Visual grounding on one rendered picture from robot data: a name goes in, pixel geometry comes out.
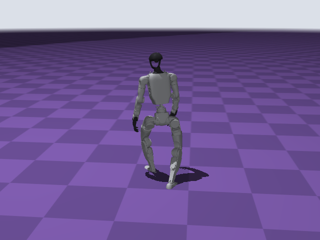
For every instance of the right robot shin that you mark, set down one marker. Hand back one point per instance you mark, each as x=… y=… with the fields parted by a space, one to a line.
x=175 y=165

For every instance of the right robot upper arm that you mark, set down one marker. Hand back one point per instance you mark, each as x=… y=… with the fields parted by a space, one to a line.
x=174 y=86

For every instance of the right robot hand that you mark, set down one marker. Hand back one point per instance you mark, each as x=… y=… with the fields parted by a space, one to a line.
x=172 y=114

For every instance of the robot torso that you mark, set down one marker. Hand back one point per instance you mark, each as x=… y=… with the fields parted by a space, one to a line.
x=159 y=89

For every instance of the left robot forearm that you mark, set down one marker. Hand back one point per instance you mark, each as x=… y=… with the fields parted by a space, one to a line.
x=137 y=109

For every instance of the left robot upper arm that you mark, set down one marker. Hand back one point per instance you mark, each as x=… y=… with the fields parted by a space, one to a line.
x=143 y=80

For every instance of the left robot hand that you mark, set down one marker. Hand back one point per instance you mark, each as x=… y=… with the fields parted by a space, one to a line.
x=134 y=123

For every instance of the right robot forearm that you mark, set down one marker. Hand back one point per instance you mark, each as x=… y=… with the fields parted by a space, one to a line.
x=175 y=103

